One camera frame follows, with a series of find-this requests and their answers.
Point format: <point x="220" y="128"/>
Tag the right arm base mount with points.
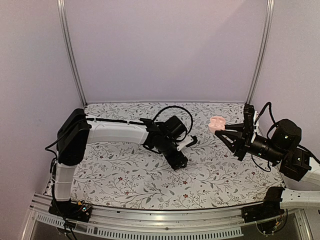
<point x="267" y="215"/>

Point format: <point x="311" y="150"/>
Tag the right aluminium corner post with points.
<point x="267" y="25"/>

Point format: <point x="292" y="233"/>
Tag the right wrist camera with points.
<point x="249" y="118"/>

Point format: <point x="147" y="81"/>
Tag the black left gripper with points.
<point x="178" y="165"/>

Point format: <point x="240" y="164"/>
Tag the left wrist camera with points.
<point x="187" y="142"/>

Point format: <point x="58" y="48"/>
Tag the floral patterned table mat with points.
<point x="126" y="175"/>

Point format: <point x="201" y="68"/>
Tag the left aluminium corner post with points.
<point x="61" y="7"/>

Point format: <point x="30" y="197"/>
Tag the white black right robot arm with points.
<point x="282" y="148"/>

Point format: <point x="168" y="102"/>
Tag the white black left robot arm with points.
<point x="167" y="138"/>

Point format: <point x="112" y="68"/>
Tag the white earbuds charging case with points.
<point x="217" y="123"/>

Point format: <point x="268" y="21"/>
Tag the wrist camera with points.
<point x="187" y="142"/>
<point x="249" y="118"/>

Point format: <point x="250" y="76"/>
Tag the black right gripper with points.
<point x="241" y="140"/>

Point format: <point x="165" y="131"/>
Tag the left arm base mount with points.
<point x="78" y="211"/>

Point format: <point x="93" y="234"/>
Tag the aluminium corner post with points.
<point x="61" y="7"/>
<point x="267" y="25"/>

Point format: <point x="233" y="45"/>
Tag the aluminium front rail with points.
<point x="110" y="223"/>

